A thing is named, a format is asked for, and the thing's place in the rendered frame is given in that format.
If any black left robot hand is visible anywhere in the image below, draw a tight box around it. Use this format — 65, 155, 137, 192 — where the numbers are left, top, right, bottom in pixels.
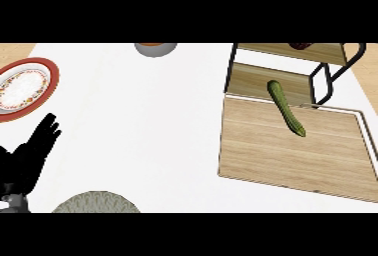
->
0, 112, 64, 197

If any red round tray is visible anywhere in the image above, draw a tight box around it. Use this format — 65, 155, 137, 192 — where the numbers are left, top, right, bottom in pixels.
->
0, 57, 62, 124

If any wooden tiered shelf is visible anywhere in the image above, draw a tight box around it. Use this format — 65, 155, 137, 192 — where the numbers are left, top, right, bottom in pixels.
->
217, 42, 378, 204

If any dark red cupcake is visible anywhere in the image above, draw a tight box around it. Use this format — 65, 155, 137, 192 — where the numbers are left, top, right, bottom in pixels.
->
288, 42, 315, 51

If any white patterned plate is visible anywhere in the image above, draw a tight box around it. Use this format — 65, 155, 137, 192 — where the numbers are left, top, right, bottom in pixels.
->
0, 63, 52, 115

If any green cucumber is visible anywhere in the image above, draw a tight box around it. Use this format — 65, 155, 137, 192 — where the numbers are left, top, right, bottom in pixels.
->
266, 79, 307, 138

